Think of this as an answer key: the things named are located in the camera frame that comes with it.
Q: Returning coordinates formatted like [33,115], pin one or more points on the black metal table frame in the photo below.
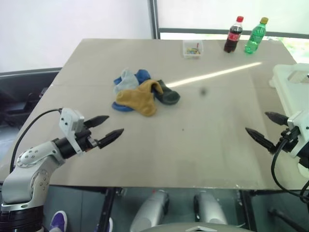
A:
[107,207]

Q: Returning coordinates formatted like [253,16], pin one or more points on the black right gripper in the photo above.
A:
[293,134]

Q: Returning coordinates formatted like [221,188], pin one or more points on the black equipment cart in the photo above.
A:
[14,104]

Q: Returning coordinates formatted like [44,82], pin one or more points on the small clear plastic container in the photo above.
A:
[192,55]

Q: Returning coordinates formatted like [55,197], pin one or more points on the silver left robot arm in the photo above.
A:
[24,174]

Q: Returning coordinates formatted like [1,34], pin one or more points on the dark green sock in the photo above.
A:
[169,96]

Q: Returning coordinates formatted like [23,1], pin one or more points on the blue sock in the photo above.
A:
[143,75]

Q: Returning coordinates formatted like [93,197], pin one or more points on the dark grey rounded cover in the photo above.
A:
[193,228]

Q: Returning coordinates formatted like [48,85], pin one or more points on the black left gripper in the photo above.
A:
[84,141]

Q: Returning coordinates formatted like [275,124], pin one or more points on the mustard yellow sock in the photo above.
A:
[135,99]

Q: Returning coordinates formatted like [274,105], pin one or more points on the colourful small clips pile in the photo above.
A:
[192,50]

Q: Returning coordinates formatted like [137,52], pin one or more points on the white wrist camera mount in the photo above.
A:
[68,120]
[301,120]

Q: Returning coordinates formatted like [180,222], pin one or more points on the silver rounded housing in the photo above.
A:
[210,207]
[149,210]

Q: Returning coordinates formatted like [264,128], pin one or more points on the cola bottle red cap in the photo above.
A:
[233,36]

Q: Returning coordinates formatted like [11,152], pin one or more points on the white plastic bin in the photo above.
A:
[289,96]

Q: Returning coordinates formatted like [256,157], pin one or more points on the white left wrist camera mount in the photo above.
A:
[68,120]

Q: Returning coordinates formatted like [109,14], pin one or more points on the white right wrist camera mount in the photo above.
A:
[301,120]

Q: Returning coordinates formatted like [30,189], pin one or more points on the purple sneaker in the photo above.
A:
[59,221]
[110,226]

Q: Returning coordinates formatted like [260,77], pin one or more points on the light grey sock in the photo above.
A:
[128,82]

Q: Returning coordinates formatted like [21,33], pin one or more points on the green bottle yellow cap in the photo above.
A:
[254,38]

